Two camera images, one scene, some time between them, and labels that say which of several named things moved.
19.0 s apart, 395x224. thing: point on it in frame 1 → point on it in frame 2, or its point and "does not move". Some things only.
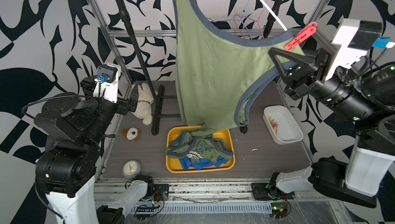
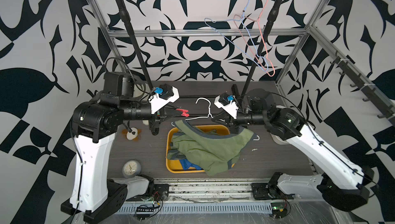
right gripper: (313, 77) → (232, 125)
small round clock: (131, 169) does not move
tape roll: (132, 133) does not move
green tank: (215, 72) → (213, 154)
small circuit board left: (143, 212) does not move
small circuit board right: (279, 209) does not move
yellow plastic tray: (174, 165) does not move
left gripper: (132, 100) → (155, 124)
